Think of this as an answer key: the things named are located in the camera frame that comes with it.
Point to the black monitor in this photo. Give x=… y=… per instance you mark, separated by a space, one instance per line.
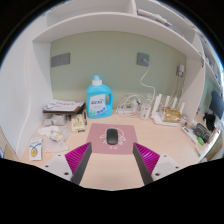
x=217 y=105

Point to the black bag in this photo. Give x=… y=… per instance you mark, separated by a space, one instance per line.
x=210 y=121

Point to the clear plastic bag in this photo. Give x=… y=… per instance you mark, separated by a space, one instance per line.
x=55 y=136

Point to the black pen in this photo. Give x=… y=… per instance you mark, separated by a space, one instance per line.
x=85 y=118

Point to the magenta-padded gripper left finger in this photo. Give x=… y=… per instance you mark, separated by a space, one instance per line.
x=78 y=156

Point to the small white jar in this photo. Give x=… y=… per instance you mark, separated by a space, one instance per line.
x=184 y=120

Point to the grey zip pouch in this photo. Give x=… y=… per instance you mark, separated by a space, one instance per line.
x=202 y=131

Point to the white remote control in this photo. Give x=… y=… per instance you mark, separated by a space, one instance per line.
x=190 y=134

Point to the white wall charger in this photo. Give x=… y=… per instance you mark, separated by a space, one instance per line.
x=181 y=70

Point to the small green case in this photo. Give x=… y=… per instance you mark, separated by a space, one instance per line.
x=200 y=140

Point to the gold foil bag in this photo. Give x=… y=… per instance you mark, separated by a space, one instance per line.
x=172 y=115

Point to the small cream carton box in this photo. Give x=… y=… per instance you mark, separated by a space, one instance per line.
x=78 y=123

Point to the green marker pen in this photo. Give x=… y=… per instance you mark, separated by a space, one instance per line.
x=198 y=151

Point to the white power strip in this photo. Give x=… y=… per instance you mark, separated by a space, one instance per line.
x=124 y=111

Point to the white shelf unit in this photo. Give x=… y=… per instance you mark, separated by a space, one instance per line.
x=116 y=21

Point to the wide grey wall socket plate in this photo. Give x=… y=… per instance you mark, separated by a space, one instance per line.
x=60 y=60

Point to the white router with antennas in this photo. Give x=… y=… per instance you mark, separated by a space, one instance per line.
x=156 y=113

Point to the black computer mouse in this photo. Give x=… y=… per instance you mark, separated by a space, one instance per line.
x=112 y=136

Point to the silver foil packets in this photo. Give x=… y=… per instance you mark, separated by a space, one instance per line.
x=55 y=120

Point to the pink mouse pad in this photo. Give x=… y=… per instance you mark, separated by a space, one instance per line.
x=96 y=143

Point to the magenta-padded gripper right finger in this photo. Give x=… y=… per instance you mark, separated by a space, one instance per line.
x=146 y=157

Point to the stack of books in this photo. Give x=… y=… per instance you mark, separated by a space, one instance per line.
x=63 y=106

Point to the small white packet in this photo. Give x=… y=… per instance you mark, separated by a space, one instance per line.
x=35 y=148

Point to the clear plastic jar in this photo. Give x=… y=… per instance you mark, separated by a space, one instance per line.
x=145 y=110

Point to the blue detergent bottle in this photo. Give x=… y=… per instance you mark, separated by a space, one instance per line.
x=98 y=103

